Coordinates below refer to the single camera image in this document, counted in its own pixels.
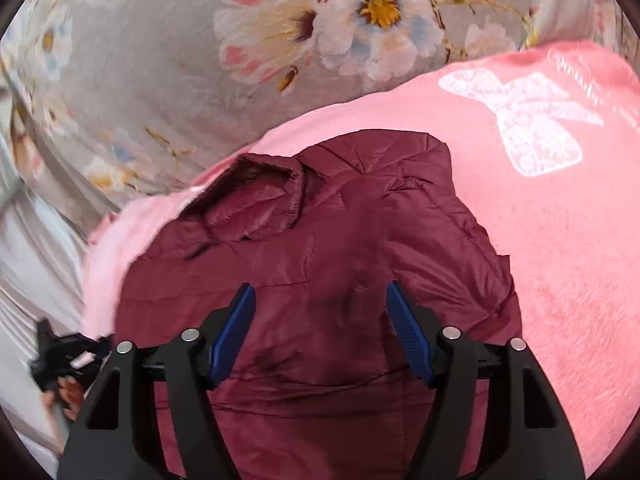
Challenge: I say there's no pink blanket with white bow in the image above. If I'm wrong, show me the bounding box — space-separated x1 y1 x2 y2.
81 42 640 480

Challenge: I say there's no white satin cloth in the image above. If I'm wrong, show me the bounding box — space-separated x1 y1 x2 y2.
0 147 103 467

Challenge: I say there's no person's left hand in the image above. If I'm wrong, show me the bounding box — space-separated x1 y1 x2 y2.
42 377 87 422

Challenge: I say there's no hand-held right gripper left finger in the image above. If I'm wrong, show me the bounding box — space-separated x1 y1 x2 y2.
56 282 257 480

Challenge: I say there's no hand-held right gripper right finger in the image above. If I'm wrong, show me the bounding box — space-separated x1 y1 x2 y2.
385 280 586 480

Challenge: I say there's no grey floral blanket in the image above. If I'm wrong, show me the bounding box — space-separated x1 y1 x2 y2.
0 0 640 243

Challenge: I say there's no maroon puffer jacket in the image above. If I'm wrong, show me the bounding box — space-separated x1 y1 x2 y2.
114 130 524 480

